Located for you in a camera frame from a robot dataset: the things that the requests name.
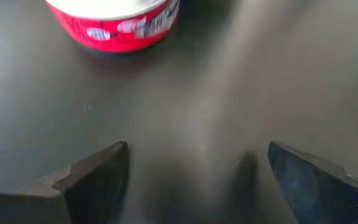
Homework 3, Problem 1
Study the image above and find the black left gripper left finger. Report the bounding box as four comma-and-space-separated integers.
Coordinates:
52, 141, 130, 224

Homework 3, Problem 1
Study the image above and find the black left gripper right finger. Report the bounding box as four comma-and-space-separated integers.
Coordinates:
267, 141, 358, 224

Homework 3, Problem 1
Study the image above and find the silver-lid can red label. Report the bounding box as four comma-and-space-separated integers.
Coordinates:
45, 0, 180, 54

